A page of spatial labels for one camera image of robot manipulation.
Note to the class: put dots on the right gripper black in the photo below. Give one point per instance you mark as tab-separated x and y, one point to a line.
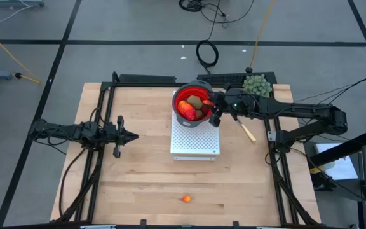
234	103

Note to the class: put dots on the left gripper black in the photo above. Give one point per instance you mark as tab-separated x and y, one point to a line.
119	149

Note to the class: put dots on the red yellow toy mango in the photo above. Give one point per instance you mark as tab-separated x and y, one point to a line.
187	110

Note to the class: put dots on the red collapsible bowl grey rim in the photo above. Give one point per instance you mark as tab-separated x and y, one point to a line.
183	93

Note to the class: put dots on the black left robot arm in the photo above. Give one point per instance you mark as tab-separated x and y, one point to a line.
71	132

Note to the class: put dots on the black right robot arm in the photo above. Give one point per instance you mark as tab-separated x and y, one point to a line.
297	109

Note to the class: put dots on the white perforated metal shelf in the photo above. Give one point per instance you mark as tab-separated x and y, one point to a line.
195	143

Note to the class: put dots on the green artificial potted plant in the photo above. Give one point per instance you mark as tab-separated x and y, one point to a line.
256	84

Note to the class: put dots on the black rectangular box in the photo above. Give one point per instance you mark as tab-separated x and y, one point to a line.
148	78

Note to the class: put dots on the black table clamp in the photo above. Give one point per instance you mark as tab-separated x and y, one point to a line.
235	224
143	223

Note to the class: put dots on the white paper sheet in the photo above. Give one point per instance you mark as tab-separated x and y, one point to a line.
342	168

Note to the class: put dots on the black aluminium table frame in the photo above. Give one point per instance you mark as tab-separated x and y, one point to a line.
138	85

